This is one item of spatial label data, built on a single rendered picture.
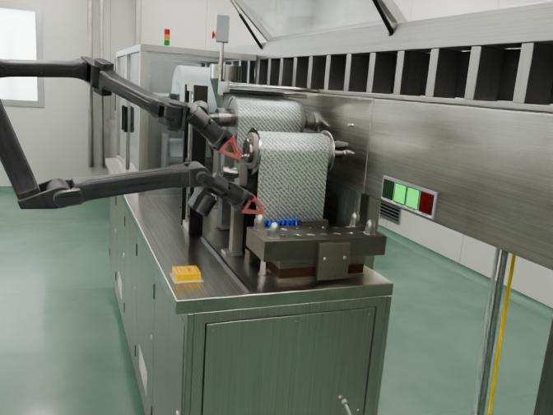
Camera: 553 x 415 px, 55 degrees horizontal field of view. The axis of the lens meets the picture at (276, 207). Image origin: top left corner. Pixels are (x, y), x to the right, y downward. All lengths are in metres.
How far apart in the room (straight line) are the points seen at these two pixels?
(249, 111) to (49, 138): 5.42
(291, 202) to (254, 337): 0.46
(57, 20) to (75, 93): 0.84
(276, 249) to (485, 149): 0.62
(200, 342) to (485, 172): 0.84
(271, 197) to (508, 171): 0.75
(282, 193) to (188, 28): 5.71
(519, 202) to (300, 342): 0.73
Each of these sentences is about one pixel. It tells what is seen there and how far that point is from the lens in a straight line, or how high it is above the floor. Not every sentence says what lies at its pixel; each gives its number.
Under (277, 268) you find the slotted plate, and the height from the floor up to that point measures 0.94.
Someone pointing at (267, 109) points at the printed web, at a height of 1.38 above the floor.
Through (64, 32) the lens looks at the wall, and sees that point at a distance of 7.12.
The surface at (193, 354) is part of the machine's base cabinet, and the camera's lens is 1.50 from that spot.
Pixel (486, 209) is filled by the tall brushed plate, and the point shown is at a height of 1.22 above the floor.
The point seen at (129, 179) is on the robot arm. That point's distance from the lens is 1.52.
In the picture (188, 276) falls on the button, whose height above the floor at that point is 0.92.
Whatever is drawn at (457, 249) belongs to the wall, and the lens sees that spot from 5.01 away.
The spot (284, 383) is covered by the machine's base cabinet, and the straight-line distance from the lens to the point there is 1.65.
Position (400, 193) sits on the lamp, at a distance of 1.54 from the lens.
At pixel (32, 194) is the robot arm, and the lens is 1.48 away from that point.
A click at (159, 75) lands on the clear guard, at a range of 2.61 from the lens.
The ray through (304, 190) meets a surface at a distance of 1.73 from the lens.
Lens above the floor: 1.45
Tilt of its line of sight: 13 degrees down
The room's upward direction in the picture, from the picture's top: 4 degrees clockwise
